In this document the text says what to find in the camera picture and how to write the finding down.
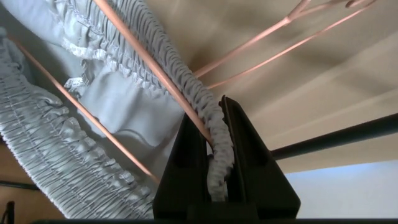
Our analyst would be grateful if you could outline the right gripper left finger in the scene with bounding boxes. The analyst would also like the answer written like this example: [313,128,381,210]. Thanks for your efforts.
[152,112,215,219]

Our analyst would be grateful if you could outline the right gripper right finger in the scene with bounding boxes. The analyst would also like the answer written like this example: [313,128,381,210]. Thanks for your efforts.
[218,95,302,219]

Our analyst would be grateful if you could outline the pale grey shorts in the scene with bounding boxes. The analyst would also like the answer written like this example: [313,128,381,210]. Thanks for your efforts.
[0,0,236,220]

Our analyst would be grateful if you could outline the black clothes rack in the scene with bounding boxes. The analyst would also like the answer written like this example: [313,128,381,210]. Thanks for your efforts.
[269,112,398,161]

